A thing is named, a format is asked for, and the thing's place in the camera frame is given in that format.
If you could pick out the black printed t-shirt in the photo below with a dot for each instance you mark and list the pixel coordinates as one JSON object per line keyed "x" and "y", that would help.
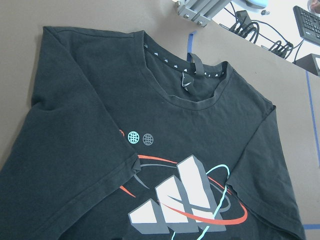
{"x": 126, "y": 141}

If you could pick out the brown paper table cover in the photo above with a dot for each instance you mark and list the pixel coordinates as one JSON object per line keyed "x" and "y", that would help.
{"x": 295, "y": 92}

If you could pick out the black power adapter box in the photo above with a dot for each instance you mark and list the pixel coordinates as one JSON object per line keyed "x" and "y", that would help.
{"x": 311, "y": 63}

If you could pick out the black keyboard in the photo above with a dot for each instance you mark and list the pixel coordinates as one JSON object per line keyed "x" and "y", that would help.
{"x": 308, "y": 25}

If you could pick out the aluminium frame post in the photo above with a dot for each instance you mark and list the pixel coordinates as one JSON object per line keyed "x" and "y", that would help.
{"x": 200, "y": 12}

